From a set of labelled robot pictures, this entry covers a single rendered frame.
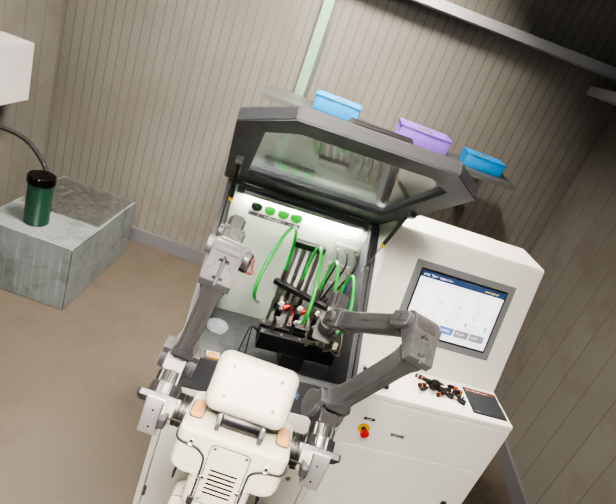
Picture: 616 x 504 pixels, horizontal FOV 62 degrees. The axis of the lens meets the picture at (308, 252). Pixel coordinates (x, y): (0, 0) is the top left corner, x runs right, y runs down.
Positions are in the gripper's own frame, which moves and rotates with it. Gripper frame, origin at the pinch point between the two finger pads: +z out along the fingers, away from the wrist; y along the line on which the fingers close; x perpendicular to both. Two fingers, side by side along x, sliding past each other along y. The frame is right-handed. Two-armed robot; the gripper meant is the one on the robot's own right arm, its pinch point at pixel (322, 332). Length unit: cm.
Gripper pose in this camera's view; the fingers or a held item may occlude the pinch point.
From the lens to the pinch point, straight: 185.1
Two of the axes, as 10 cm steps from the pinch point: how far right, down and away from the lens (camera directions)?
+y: 3.7, -8.6, 3.5
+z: -0.8, 3.4, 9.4
